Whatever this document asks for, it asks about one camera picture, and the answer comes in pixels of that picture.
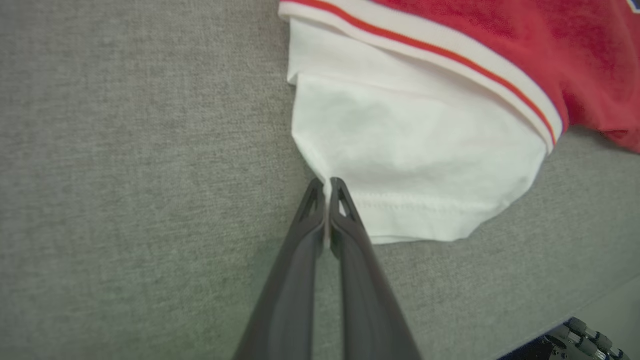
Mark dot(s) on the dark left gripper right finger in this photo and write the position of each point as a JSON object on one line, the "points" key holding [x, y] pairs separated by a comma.
{"points": [[367, 300]]}

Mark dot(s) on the dark robot base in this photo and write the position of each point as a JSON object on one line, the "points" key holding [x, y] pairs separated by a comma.
{"points": [[565, 345]]}

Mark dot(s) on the red basketball jersey white sleeves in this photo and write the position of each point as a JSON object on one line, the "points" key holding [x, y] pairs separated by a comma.
{"points": [[425, 140]]}

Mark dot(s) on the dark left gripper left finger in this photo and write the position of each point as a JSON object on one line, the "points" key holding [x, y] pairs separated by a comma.
{"points": [[290, 290]]}

